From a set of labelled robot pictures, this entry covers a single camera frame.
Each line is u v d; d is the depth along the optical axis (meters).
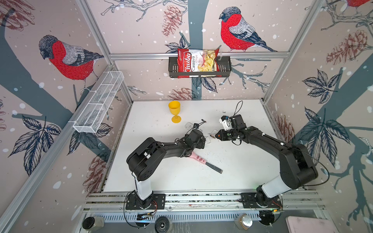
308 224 0.66
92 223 0.61
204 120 1.08
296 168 0.45
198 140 0.76
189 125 1.05
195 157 0.87
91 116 0.71
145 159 0.48
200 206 0.73
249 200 0.73
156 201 0.73
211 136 0.98
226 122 0.80
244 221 0.60
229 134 0.78
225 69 0.93
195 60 0.87
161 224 0.58
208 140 0.98
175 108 0.97
